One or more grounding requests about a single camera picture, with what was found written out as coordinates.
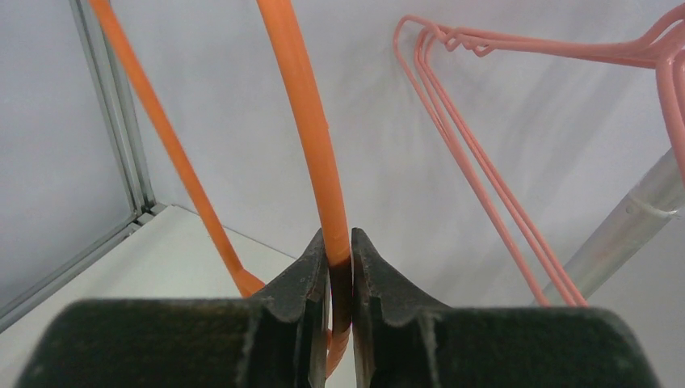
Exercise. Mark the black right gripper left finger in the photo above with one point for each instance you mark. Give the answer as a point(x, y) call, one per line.
point(275, 338)

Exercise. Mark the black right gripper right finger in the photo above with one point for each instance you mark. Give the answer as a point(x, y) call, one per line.
point(403, 337)

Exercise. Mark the orange plastic hanger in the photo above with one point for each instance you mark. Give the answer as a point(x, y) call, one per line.
point(294, 65)

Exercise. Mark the pink wire hanger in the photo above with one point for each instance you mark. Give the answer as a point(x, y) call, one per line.
point(634, 221)
point(660, 48)
point(600, 117)

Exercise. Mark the aluminium frame rail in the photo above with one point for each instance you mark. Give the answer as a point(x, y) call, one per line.
point(73, 172)

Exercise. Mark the white rack right post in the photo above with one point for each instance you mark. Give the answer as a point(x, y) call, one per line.
point(655, 200)

